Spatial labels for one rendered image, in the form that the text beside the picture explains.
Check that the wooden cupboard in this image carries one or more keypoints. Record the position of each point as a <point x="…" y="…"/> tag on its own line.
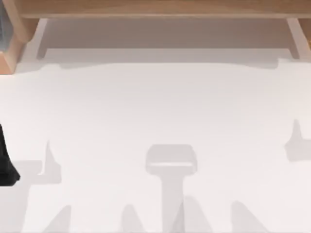
<point x="155" y="9"/>

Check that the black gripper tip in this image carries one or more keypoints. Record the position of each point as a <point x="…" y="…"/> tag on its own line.
<point x="6" y="167"/>

